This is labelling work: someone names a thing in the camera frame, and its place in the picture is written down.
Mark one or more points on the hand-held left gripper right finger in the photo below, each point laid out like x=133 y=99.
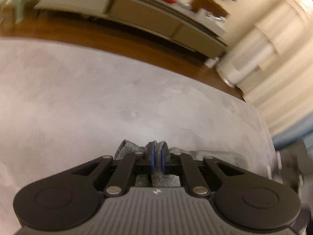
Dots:
x=162 y=160

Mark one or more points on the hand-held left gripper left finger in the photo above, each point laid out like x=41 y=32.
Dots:
x=153 y=159

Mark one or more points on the grey knit garment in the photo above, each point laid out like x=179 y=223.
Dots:
x=127 y=149

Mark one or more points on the small white box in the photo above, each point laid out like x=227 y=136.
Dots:
x=211 y=62

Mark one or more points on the grey upholstered chair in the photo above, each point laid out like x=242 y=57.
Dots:
x=293 y=164

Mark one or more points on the blue curtain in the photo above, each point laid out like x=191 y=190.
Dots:
x=296 y=132

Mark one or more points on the low television cabinet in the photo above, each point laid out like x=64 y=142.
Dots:
x=146 y=17

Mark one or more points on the cream curtain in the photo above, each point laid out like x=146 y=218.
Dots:
x=286 y=90

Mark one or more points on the grey storage box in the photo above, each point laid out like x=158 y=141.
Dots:
x=212 y=22

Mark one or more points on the wooden chessboard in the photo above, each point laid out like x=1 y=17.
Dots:
x=207 y=3

